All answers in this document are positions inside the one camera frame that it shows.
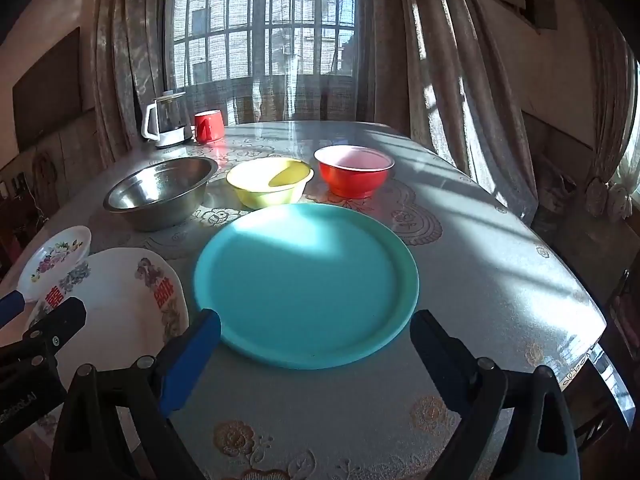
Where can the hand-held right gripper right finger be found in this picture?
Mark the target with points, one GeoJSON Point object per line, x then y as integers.
{"type": "Point", "coordinates": [439, 355]}

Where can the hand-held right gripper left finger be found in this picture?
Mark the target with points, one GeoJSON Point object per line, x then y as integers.
{"type": "Point", "coordinates": [190, 360]}

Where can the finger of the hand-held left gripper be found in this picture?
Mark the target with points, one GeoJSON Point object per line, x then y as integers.
{"type": "Point", "coordinates": [10, 305]}
{"type": "Point", "coordinates": [57, 322]}

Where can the large white printed plate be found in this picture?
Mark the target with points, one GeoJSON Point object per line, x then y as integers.
{"type": "Point", "coordinates": [120, 305]}

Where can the small white floral dish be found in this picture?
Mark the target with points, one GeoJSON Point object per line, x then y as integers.
{"type": "Point", "coordinates": [55, 255]}

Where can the teal plastic plate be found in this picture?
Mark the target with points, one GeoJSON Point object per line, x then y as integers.
{"type": "Point", "coordinates": [300, 285]}

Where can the stainless steel bowl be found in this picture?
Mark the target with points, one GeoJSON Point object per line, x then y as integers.
{"type": "Point", "coordinates": [160, 195]}

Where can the yellow plastic bowl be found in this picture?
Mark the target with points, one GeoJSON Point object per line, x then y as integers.
{"type": "Point", "coordinates": [260, 195]}

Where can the red bowl with pink inside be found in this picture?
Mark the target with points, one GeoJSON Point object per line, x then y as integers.
{"type": "Point", "coordinates": [350, 182]}

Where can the wooden cabinet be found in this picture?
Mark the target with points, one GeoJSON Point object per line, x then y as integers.
{"type": "Point", "coordinates": [15, 210]}

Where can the dark wooden chair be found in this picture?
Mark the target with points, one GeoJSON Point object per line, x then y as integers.
{"type": "Point", "coordinates": [622, 320]}

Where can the white glass kettle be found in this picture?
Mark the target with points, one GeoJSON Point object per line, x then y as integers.
{"type": "Point", "coordinates": [170, 135]}

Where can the red mug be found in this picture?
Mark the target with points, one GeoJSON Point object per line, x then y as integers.
{"type": "Point", "coordinates": [210, 127]}

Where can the curtain with floral tieback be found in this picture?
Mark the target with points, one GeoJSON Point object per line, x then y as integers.
{"type": "Point", "coordinates": [610, 150]}

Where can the sheer white curtain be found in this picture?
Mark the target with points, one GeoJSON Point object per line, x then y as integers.
{"type": "Point", "coordinates": [280, 105]}

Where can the grey patterned curtain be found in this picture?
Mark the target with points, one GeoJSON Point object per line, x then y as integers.
{"type": "Point", "coordinates": [125, 60]}
{"type": "Point", "coordinates": [460, 85]}

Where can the barred window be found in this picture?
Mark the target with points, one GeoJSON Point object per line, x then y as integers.
{"type": "Point", "coordinates": [250, 20]}

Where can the dark wall panel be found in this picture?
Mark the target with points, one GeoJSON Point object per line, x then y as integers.
{"type": "Point", "coordinates": [47, 90]}

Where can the wall electrical box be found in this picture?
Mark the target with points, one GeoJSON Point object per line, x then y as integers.
{"type": "Point", "coordinates": [530, 0]}

